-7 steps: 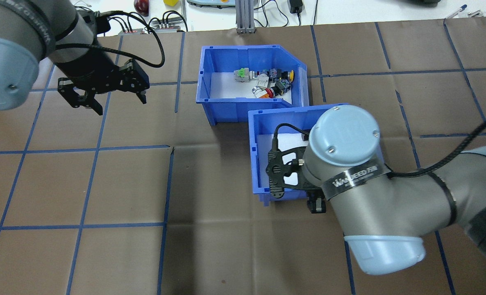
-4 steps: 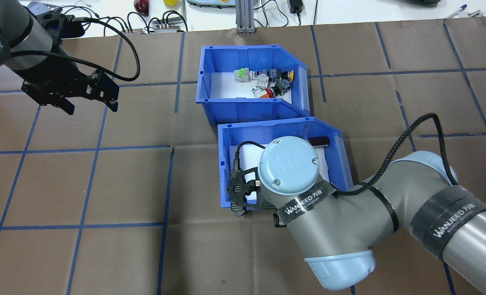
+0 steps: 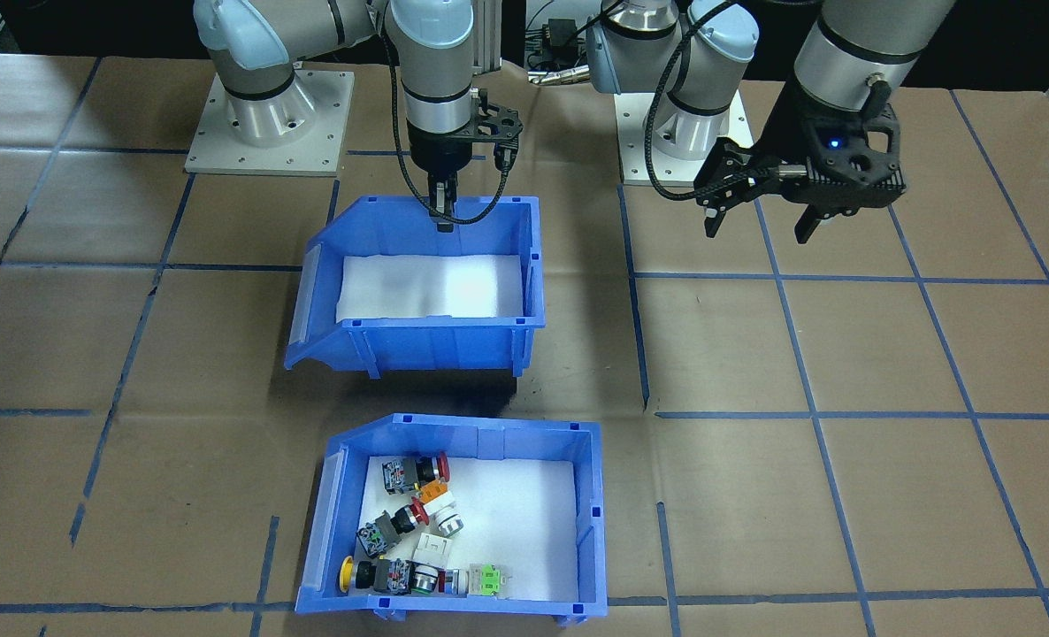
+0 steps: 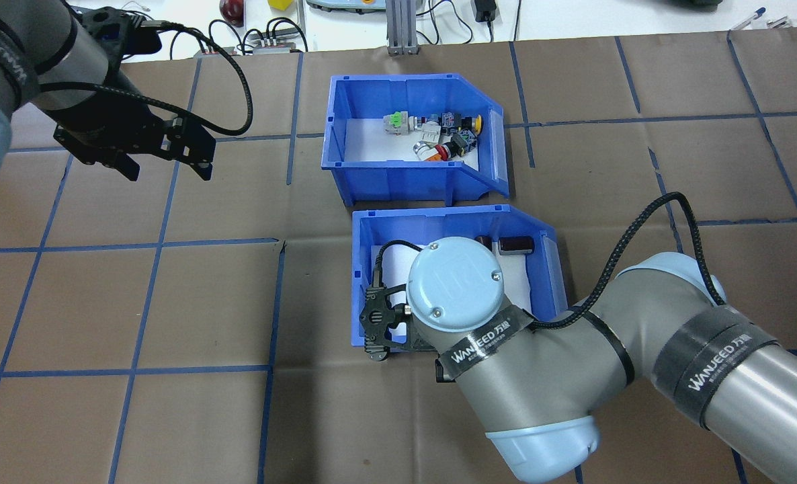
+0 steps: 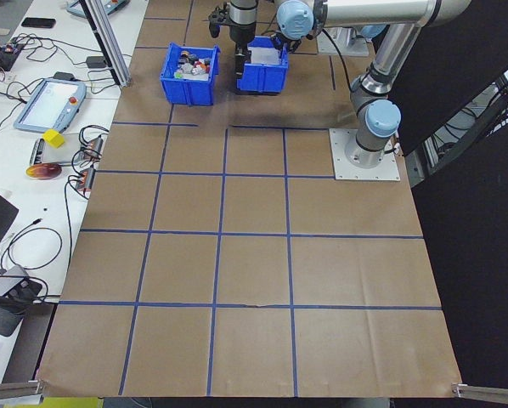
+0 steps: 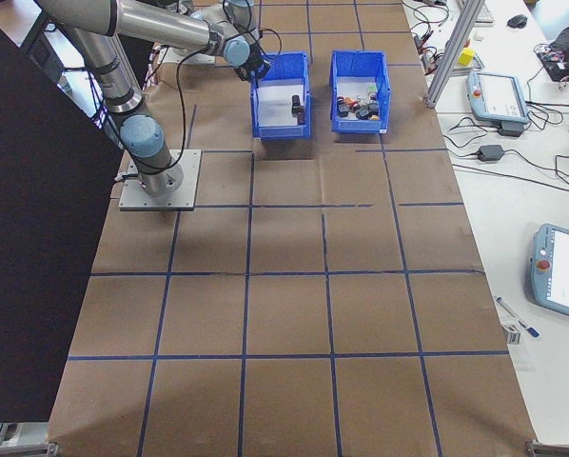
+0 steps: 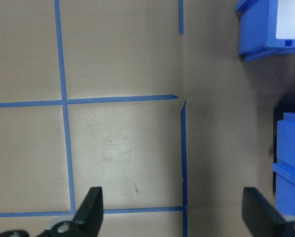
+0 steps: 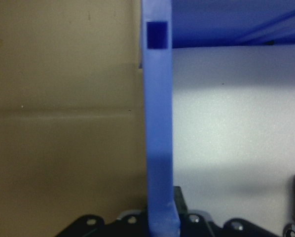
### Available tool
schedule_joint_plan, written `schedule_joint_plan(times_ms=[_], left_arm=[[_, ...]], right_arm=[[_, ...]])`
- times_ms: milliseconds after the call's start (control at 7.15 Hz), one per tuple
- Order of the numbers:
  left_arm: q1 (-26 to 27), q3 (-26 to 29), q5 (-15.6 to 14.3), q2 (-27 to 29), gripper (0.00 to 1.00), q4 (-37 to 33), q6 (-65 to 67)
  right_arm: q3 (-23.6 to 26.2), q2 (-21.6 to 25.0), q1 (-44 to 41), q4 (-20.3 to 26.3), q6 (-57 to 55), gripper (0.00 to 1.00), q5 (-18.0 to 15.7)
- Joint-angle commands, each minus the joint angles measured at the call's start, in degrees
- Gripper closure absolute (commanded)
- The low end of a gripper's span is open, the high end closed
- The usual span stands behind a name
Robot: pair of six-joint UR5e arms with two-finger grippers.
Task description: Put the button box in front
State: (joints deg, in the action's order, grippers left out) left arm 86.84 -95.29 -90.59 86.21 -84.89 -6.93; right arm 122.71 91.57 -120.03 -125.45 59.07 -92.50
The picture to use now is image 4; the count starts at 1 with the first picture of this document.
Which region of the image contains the blue plastic button bin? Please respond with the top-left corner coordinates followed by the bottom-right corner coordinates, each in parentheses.
top-left (321, 73), bottom-right (511, 207)

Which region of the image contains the blue plastic parts bin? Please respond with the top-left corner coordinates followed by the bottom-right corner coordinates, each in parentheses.
top-left (350, 204), bottom-right (569, 350)

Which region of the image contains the silver connector box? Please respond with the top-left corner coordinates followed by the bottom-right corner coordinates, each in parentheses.
top-left (243, 32), bottom-right (286, 53)

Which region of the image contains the pile of small electrical parts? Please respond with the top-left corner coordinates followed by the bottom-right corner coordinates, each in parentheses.
top-left (341, 118), bottom-right (487, 165)

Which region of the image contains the grey oval device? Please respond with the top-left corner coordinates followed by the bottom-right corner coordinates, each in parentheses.
top-left (304, 0), bottom-right (387, 14)

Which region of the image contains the white side table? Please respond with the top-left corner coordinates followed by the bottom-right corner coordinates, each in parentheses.
top-left (120, 0), bottom-right (797, 63)

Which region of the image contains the blue pen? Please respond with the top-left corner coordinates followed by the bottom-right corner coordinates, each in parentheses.
top-left (730, 7), bottom-right (769, 32)

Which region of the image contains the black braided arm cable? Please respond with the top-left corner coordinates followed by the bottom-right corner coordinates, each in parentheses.
top-left (370, 192), bottom-right (730, 331)
top-left (32, 19), bottom-right (255, 136)

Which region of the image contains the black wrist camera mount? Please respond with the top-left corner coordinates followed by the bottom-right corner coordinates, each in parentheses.
top-left (360, 284), bottom-right (416, 365)
top-left (76, 5), bottom-right (164, 58)

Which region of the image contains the black WANJEED velcro strap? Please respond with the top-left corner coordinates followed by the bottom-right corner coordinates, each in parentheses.
top-left (0, 10), bottom-right (40, 108)
top-left (654, 306), bottom-right (780, 431)
top-left (434, 306), bottom-right (535, 385)

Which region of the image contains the orange push button switch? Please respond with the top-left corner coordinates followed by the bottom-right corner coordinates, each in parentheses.
top-left (411, 132), bottom-right (439, 162)

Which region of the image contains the aluminium profile post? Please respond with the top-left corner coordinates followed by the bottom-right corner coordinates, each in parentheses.
top-left (386, 0), bottom-right (421, 56)

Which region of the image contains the red push button switch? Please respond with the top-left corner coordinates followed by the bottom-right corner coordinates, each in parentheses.
top-left (435, 131), bottom-right (478, 162)

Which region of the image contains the yellow push button switch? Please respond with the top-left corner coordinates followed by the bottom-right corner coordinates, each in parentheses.
top-left (441, 113), bottom-right (484, 134)

